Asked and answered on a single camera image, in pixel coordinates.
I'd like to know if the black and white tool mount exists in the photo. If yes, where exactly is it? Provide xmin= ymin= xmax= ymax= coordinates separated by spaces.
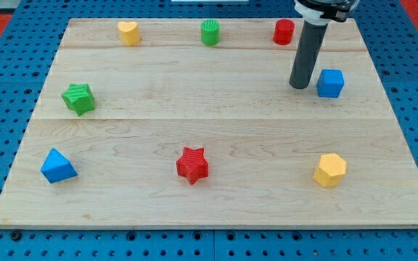
xmin=294 ymin=0 xmax=358 ymax=25

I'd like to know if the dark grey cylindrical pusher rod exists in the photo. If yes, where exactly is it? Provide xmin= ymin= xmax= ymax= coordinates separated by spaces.
xmin=289 ymin=21 xmax=328 ymax=89

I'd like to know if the blue cube block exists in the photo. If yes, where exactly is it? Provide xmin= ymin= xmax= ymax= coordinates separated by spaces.
xmin=316 ymin=70 xmax=345 ymax=98

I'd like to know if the blue triangle block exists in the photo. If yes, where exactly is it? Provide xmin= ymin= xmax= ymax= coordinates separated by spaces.
xmin=41 ymin=149 xmax=78 ymax=183

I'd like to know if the red cylinder block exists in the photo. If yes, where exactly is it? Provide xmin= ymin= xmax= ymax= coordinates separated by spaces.
xmin=273 ymin=19 xmax=295 ymax=45

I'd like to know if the green cylinder block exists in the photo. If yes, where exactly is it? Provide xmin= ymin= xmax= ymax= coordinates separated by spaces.
xmin=200 ymin=19 xmax=220 ymax=46

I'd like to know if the yellow hexagon block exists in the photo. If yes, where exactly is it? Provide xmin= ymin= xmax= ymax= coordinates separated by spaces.
xmin=313 ymin=153 xmax=347 ymax=187

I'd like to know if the red star block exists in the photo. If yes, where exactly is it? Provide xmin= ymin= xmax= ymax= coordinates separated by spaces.
xmin=176 ymin=147 xmax=209 ymax=185

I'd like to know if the yellow heart block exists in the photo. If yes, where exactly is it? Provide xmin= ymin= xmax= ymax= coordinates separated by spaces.
xmin=118 ymin=21 xmax=141 ymax=46

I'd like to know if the light wooden board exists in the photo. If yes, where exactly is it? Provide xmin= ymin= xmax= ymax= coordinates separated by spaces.
xmin=0 ymin=18 xmax=418 ymax=230

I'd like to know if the green star block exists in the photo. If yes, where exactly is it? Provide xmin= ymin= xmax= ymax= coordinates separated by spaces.
xmin=61 ymin=83 xmax=96 ymax=116

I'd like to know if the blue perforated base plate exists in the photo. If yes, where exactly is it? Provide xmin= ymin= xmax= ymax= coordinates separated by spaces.
xmin=0 ymin=1 xmax=418 ymax=260

